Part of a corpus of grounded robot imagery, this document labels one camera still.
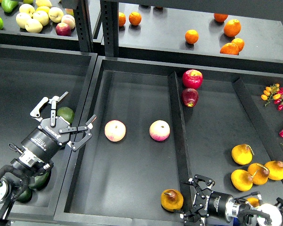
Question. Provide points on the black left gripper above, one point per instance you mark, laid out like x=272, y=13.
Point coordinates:
x=54, y=132

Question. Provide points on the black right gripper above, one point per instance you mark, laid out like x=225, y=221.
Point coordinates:
x=206, y=203

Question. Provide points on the yellow pear with brown top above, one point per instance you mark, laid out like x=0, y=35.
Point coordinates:
x=171, y=200

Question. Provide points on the dark green avocado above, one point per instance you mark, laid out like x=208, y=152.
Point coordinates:
x=40, y=181

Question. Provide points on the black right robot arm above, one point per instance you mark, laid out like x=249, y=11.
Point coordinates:
x=243, y=213

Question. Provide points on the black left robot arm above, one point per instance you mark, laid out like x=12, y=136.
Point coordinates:
x=16, y=177

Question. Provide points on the yellow pear lower left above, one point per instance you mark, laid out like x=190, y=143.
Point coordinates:
x=242, y=180

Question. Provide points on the yellow pear bottom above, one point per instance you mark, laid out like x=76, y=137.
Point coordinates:
x=253, y=201

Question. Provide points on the yellow pear upper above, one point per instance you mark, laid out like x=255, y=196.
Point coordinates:
x=242, y=154

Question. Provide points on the yellow pear middle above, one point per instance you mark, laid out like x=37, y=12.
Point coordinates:
x=259, y=172

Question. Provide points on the dark avocado bottom left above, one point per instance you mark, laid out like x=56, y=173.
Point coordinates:
x=25, y=196

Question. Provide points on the pale yellow pear front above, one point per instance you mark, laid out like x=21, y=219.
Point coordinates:
x=33, y=26

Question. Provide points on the pale yellow pear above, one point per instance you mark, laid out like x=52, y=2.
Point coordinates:
x=41, y=16
x=21, y=19
x=33, y=26
x=55, y=14
x=27, y=8

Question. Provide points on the pale yellow pear centre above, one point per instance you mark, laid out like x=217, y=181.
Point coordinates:
x=41, y=16

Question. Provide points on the pale yellow pear right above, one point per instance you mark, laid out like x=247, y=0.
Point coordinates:
x=55, y=14

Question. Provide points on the pale yellow pear left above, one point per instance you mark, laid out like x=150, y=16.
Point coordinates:
x=21, y=19

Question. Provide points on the pale yellow pear top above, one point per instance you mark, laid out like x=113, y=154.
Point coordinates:
x=27, y=8

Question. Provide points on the pink apple left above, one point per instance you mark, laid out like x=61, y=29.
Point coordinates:
x=115, y=130

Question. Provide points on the pink apple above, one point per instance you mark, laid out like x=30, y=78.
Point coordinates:
x=159, y=130
x=115, y=130

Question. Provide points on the black left tray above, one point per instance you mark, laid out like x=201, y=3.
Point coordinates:
x=26, y=76

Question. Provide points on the black tray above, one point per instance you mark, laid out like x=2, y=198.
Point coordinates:
x=126, y=178
x=26, y=76

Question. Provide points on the pink apple right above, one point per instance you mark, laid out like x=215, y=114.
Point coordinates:
x=159, y=130

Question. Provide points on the black centre tray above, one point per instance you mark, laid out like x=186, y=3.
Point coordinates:
x=126, y=178

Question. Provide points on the dark red shelf apple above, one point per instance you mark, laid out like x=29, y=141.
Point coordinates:
x=63, y=29

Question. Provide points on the pale pink peach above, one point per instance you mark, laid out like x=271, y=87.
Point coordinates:
x=69, y=20

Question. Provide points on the bright red apple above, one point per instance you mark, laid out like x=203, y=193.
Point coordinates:
x=192, y=79

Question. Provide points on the yellow lemon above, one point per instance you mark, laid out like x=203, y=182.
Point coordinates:
x=43, y=8

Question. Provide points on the orange far left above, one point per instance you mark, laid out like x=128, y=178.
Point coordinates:
x=121, y=19

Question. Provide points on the green pepper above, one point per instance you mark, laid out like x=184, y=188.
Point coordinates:
x=9, y=5

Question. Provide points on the cherry tomato bunch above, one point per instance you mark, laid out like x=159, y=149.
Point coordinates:
x=273, y=94

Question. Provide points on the orange front right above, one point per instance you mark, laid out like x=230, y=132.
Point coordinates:
x=230, y=48

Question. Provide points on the orange behind right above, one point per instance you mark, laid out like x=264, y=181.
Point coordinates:
x=239, y=42

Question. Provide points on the orange centre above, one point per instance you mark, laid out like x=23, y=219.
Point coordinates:
x=191, y=36

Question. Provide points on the black shelf post left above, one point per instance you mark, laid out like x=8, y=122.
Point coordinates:
x=83, y=26

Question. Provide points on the black shelf post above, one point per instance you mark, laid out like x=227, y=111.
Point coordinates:
x=109, y=17
x=83, y=26

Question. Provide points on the black shelf post right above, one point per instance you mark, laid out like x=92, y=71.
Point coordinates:
x=109, y=17

